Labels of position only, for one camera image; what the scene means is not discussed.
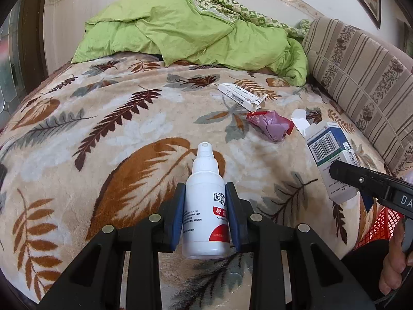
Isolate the red purple wrapper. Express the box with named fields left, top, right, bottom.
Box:
left=247, top=111, right=294, bottom=142

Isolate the striped floral headboard cushion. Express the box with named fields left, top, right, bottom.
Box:
left=303, top=17, right=412, bottom=176

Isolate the green quilt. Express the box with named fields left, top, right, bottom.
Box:
left=72, top=0, right=310, bottom=86

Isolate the white spray bottle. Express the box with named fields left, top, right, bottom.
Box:
left=182, top=142, right=230, bottom=260

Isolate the stained glass window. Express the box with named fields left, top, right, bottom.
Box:
left=0, top=0, right=27, bottom=129

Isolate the right hand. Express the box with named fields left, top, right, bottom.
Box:
left=379, top=220, right=412, bottom=295

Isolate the black phone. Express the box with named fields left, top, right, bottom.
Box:
left=0, top=164, right=8, bottom=188

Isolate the long white medicine box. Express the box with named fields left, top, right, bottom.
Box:
left=218, top=83, right=267, bottom=112

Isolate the blue white medicine box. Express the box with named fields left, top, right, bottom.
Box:
left=291, top=109, right=359, bottom=204

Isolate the leaf pattern bed blanket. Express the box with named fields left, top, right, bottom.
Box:
left=1, top=53, right=388, bottom=309

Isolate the red plastic basket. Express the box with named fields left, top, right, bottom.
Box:
left=354, top=207, right=402, bottom=249

